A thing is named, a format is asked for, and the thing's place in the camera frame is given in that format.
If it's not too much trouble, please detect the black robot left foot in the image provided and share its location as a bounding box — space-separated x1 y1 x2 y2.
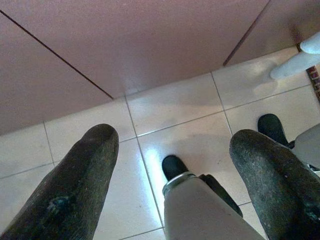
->
161 154 244 218

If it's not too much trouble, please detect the red patterned floor mat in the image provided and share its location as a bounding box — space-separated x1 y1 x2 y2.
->
305 63 320 104

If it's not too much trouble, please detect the silver robot left leg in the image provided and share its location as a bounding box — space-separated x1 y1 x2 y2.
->
161 172 267 240

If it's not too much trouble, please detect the silver robot right leg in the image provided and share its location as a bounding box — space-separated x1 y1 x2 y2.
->
291 126 320 173

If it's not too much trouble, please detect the black robot right foot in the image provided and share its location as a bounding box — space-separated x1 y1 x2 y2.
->
257 113 296 151

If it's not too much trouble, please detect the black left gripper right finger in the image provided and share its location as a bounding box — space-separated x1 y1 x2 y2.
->
229 128 320 240

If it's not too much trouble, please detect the brown cabinet door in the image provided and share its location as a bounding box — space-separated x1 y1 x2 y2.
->
223 0 320 67
0 9 115 137
0 0 272 100

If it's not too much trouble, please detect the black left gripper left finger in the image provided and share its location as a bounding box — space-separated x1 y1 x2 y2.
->
0 123 120 240

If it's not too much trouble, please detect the silver robot leg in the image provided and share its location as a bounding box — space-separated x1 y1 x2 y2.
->
291 126 320 173
161 172 267 240

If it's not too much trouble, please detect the black robot foot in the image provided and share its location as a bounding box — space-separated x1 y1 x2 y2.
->
161 154 244 218
257 113 296 151

